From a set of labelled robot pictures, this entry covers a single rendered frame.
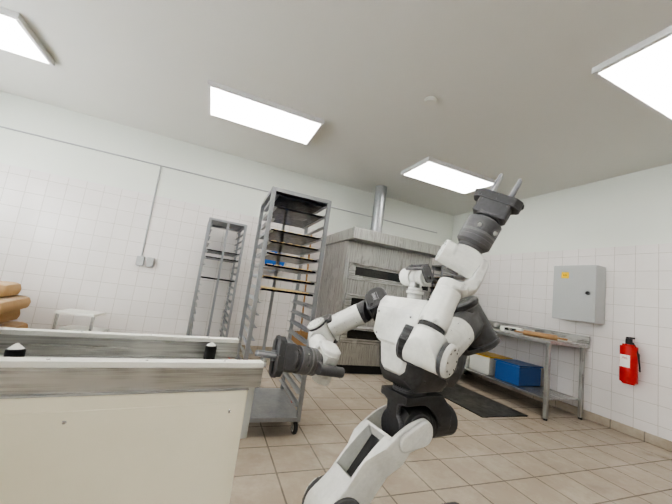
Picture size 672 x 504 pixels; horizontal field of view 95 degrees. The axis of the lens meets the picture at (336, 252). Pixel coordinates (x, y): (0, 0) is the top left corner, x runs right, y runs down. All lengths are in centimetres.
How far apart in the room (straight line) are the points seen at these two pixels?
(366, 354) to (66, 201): 451
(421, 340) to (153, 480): 65
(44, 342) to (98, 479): 41
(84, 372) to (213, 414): 27
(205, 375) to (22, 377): 32
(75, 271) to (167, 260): 107
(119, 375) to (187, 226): 433
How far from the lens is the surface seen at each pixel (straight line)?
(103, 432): 85
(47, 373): 83
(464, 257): 85
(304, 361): 102
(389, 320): 112
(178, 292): 503
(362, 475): 113
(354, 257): 443
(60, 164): 553
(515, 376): 486
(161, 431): 85
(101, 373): 82
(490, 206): 91
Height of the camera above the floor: 110
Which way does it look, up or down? 7 degrees up
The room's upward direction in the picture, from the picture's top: 8 degrees clockwise
